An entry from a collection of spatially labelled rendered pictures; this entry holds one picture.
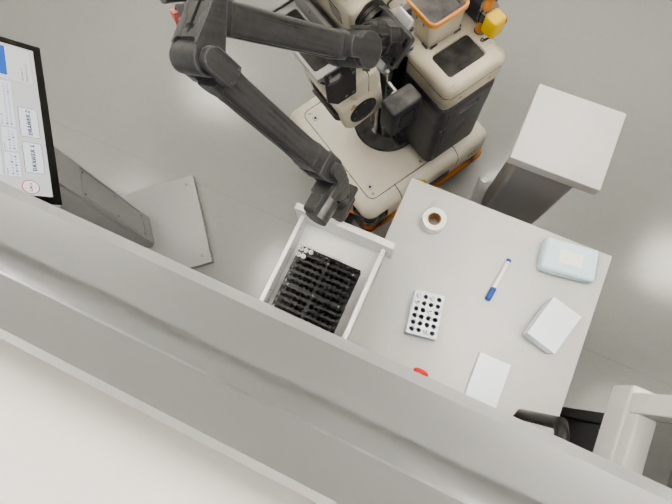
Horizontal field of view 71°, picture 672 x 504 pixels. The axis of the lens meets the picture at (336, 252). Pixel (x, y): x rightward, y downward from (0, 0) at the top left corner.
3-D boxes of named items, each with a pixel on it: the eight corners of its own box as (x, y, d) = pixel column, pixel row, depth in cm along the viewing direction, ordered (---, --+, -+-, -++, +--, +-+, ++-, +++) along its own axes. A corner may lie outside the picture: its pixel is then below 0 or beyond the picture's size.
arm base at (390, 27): (416, 39, 106) (383, 3, 109) (394, 39, 100) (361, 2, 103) (395, 70, 112) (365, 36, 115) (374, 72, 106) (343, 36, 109)
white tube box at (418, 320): (414, 291, 136) (415, 289, 133) (442, 298, 135) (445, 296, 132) (404, 333, 134) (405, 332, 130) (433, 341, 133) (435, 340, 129)
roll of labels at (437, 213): (431, 207, 143) (433, 202, 139) (449, 222, 141) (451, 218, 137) (415, 223, 142) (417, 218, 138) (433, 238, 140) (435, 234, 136)
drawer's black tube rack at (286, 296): (303, 250, 133) (300, 244, 127) (360, 275, 131) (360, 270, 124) (268, 323, 129) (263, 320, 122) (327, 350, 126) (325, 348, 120)
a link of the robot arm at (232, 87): (215, 35, 73) (178, 33, 79) (198, 67, 72) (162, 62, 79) (352, 166, 107) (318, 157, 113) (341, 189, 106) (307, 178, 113)
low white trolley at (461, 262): (394, 243, 219) (411, 177, 145) (524, 298, 210) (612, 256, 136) (342, 361, 207) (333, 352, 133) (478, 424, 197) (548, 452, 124)
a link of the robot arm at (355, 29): (383, 25, 103) (364, 25, 106) (353, 24, 96) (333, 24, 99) (381, 70, 107) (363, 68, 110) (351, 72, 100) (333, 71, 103)
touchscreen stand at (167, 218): (194, 177, 232) (73, 32, 134) (214, 262, 221) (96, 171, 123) (95, 205, 231) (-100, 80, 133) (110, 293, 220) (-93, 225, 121)
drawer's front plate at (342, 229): (301, 215, 138) (296, 201, 127) (393, 254, 134) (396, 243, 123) (298, 220, 138) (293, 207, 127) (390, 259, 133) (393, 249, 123)
